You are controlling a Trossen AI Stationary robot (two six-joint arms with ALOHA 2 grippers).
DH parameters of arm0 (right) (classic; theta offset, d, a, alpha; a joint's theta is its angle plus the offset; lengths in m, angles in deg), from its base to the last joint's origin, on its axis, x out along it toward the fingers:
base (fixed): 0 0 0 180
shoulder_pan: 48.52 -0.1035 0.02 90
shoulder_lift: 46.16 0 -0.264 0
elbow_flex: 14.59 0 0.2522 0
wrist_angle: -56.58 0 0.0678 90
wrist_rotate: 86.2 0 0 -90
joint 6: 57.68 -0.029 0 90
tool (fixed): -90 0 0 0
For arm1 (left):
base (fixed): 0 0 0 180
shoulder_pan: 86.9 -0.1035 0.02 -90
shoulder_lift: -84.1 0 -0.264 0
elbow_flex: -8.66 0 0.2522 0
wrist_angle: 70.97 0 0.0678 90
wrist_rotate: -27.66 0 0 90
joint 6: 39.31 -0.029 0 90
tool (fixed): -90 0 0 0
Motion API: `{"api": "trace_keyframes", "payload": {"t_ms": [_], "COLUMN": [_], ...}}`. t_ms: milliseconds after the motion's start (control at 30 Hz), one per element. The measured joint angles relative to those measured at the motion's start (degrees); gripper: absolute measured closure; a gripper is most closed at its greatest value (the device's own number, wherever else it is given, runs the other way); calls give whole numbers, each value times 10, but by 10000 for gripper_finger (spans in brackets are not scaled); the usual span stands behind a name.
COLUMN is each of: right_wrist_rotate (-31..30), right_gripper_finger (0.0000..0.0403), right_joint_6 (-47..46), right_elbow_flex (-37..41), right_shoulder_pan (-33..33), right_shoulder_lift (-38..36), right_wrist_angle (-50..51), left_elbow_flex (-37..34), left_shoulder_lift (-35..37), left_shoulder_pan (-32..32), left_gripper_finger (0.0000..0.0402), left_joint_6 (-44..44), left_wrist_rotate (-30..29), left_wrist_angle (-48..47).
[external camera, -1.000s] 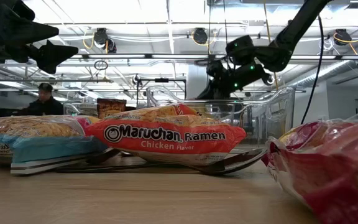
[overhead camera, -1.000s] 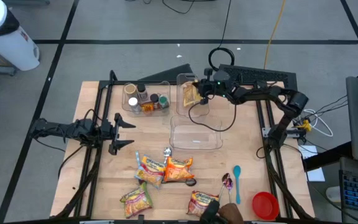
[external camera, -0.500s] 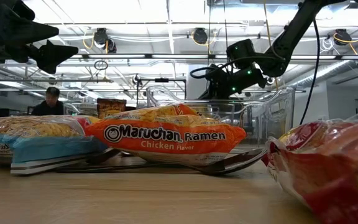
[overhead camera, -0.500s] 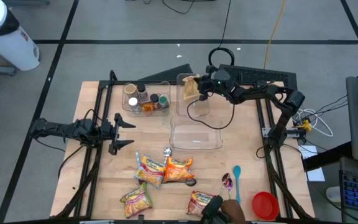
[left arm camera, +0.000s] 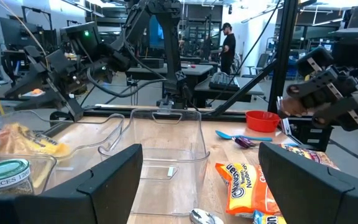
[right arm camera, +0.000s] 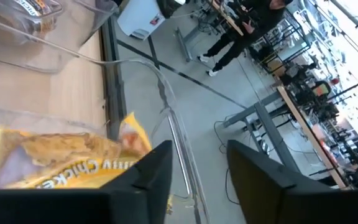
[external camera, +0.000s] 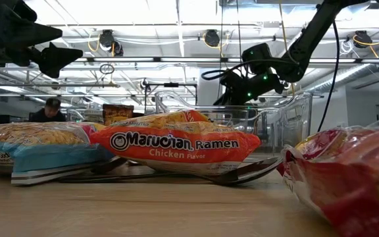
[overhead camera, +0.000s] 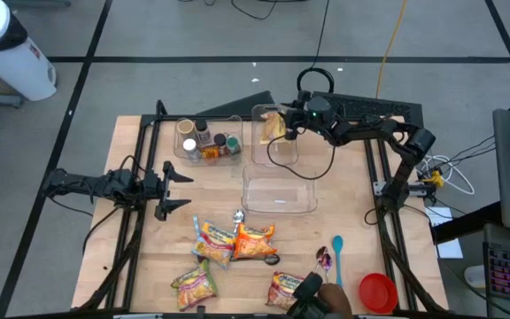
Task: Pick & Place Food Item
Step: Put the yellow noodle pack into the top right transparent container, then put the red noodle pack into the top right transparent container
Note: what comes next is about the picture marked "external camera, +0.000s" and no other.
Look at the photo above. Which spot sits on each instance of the orange Maruchan chicken ramen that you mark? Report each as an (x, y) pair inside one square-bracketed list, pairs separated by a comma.
[(176, 145)]

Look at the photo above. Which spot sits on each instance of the taco seasoning packet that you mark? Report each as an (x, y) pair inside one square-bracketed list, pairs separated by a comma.
[(117, 113)]

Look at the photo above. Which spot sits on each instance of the person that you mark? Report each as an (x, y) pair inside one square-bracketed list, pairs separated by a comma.
[(49, 112)]

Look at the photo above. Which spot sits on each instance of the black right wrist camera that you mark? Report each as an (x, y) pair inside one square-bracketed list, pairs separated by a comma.
[(257, 57)]

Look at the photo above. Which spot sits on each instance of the clear plastic storage bin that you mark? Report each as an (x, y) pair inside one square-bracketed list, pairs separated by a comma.
[(291, 121), (74, 115)]

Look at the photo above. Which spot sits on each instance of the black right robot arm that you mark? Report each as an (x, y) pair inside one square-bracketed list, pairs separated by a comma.
[(308, 39)]

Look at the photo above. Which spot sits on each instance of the blue Maruchan ramen pack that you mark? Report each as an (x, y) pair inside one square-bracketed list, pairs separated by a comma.
[(38, 145)]

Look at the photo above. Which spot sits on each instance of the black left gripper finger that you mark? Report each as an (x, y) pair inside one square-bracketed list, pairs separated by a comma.
[(35, 34), (58, 57)]

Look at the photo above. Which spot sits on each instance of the red Maruchan ramen pack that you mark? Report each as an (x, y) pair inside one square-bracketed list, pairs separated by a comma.
[(341, 171)]

